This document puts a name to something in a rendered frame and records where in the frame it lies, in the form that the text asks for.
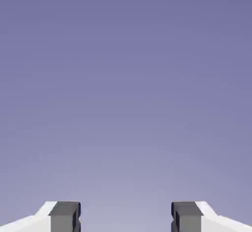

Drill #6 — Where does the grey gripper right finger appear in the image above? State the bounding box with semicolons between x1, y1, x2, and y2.
170;201;252;232

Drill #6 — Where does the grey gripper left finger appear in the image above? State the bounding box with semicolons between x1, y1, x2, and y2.
0;201;82;232

